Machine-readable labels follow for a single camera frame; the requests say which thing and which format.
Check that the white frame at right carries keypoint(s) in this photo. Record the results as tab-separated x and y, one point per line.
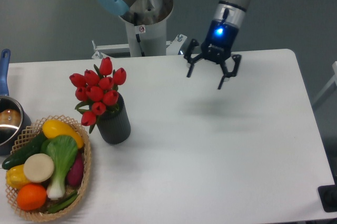
326	91

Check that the beige round disc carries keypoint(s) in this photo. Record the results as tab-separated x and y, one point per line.
38	167

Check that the blue handled saucepan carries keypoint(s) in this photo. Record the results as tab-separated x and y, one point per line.
13	117

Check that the purple sweet potato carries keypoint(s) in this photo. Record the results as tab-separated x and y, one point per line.
76	172

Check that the green bean pods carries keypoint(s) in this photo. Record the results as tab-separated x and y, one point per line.
64	203

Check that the green bok choy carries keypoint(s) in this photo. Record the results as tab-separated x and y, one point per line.
63	150

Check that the yellow squash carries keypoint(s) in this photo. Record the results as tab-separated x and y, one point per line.
53	128

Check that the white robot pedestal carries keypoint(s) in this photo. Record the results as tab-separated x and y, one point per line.
146	28

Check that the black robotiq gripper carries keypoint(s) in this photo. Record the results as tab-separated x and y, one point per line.
216	48

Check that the orange fruit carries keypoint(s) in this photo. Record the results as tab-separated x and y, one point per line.
31	196

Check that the dark grey ribbed vase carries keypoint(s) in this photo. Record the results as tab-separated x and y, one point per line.
115	127

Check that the red tulip bouquet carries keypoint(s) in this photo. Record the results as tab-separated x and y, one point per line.
97	92

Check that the black device at table edge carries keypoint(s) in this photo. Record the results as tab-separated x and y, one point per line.
328	197

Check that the woven wicker basket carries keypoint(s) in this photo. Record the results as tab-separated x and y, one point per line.
40	214

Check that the yellow bell pepper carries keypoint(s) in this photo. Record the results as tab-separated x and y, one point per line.
16	178

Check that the green cucumber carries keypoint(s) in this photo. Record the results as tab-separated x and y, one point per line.
21	155

